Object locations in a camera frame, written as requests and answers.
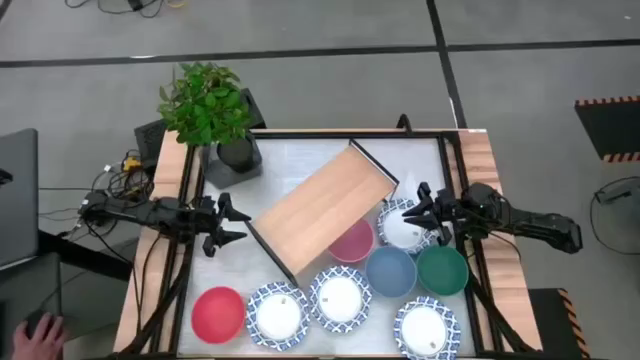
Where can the grey laptop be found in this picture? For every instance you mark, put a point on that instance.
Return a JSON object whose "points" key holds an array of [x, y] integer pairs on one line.
{"points": [[17, 200]]}

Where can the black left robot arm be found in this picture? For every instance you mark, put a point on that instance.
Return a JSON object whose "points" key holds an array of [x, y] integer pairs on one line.
{"points": [[140, 212]]}

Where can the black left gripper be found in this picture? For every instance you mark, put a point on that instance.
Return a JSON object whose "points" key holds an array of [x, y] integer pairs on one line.
{"points": [[202, 220]]}

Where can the wooden shelf with black frame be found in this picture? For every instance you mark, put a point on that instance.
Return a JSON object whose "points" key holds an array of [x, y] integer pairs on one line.
{"points": [[325, 210]]}

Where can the black round plant pot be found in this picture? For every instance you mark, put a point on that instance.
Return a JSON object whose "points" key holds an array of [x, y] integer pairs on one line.
{"points": [[236, 156]]}

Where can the green plastic bowl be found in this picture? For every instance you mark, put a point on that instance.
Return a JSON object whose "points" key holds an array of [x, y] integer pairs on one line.
{"points": [[442, 270]]}

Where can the dark pink plastic bowl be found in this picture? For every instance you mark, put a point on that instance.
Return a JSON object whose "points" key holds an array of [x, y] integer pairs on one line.
{"points": [[355, 247]]}

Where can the grey floor device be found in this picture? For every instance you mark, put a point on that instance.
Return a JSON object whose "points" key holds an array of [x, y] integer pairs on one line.
{"points": [[612, 196]]}

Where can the blue white patterned bowl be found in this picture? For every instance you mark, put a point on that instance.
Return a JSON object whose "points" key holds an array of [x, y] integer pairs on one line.
{"points": [[340, 300], [397, 236], [278, 317], [424, 330]]}

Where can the green leafy plant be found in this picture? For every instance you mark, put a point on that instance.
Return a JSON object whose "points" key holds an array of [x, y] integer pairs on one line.
{"points": [[205, 105]]}

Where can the blue plastic bowl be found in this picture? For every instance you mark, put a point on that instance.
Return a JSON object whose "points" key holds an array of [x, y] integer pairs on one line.
{"points": [[390, 272]]}

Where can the black hazard striped mat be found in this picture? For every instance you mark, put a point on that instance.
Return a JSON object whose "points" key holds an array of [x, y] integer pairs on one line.
{"points": [[615, 130], [550, 325]]}

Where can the dark grey side desk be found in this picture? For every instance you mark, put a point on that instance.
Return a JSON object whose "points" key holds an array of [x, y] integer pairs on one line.
{"points": [[20, 290]]}

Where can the grey square planter base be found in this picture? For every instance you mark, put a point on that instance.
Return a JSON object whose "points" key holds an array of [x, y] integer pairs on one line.
{"points": [[220, 176]]}

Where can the black power adapter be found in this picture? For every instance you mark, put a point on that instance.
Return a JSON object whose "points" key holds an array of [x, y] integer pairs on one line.
{"points": [[135, 4]]}

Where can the coral red plastic bowl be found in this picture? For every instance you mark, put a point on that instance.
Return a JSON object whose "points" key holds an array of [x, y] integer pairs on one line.
{"points": [[218, 315]]}

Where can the person's hand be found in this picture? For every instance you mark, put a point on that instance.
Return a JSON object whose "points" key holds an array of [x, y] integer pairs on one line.
{"points": [[40, 345]]}

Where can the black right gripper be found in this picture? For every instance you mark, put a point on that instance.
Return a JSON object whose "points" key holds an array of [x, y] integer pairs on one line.
{"points": [[452, 210]]}

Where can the black metal bar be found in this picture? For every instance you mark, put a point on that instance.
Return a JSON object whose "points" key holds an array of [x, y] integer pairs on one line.
{"points": [[85, 257]]}

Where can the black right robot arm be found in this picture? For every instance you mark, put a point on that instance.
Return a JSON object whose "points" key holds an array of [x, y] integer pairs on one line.
{"points": [[540, 225]]}

